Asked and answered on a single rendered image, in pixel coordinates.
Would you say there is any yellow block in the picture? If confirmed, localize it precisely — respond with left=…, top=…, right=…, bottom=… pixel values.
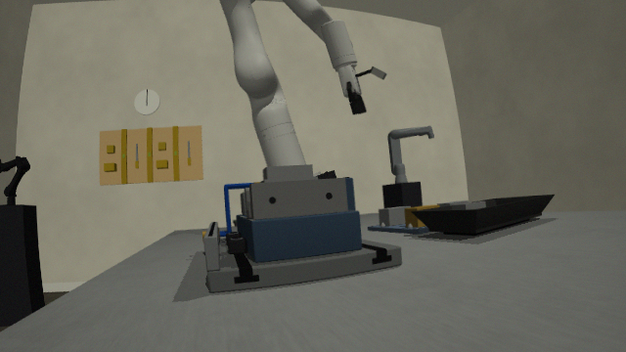
left=404, top=205, right=440, bottom=228

